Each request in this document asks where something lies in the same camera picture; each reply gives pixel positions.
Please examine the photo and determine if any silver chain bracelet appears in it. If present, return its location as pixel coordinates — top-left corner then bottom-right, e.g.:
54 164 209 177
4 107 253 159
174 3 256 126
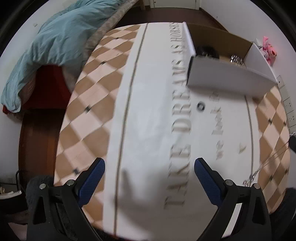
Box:
242 138 292 187

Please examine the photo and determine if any white power strip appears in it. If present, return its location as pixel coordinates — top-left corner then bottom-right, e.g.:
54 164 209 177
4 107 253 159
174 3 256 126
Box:
277 75 296 135

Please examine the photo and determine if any pink panther plush toy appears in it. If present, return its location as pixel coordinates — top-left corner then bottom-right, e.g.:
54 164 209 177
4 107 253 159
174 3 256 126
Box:
262 36 277 66

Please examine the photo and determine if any white cardboard box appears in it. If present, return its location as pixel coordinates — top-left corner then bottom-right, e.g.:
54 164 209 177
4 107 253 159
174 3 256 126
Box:
182 22 278 97

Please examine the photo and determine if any black smart watch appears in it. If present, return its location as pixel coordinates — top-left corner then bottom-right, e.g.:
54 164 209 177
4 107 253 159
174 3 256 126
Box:
196 46 220 59

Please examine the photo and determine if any checkered printed tablecloth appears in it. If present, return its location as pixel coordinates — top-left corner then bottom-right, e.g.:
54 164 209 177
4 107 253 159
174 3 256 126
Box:
54 23 290 240

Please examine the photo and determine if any white door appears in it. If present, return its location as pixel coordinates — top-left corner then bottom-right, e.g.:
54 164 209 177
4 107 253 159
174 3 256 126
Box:
144 0 202 10

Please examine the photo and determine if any teal blue duvet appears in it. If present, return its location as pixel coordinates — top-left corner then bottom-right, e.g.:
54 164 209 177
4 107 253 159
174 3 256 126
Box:
1 1 125 113

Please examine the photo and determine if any silver chain in box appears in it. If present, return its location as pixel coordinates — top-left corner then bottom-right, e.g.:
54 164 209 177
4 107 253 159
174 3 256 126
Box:
230 55 244 66

